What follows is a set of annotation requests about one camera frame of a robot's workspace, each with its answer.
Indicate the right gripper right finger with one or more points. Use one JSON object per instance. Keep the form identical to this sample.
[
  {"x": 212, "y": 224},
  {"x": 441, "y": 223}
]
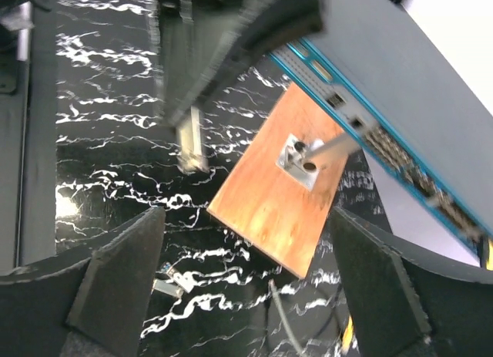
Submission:
[{"x": 406, "y": 300}]

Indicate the metal switch support bracket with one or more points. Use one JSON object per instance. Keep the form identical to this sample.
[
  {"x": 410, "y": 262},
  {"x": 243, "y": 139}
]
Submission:
[{"x": 303, "y": 161}]

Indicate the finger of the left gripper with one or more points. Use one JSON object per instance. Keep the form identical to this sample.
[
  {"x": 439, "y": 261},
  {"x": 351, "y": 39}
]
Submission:
[{"x": 204, "y": 45}]

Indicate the wooden base board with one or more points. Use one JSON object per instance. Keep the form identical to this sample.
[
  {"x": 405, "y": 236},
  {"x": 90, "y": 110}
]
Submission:
[{"x": 266, "y": 206}]

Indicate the black marble pattern mat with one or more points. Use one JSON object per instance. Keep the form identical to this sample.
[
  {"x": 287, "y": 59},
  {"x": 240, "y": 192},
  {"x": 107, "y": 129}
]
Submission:
[{"x": 114, "y": 161}]

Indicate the dark grey network switch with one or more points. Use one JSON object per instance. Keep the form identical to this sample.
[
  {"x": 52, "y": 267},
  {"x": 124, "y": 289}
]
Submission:
[{"x": 376, "y": 73}]

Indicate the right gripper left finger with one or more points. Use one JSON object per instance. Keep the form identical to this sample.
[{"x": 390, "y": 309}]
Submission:
[{"x": 90, "y": 300}]

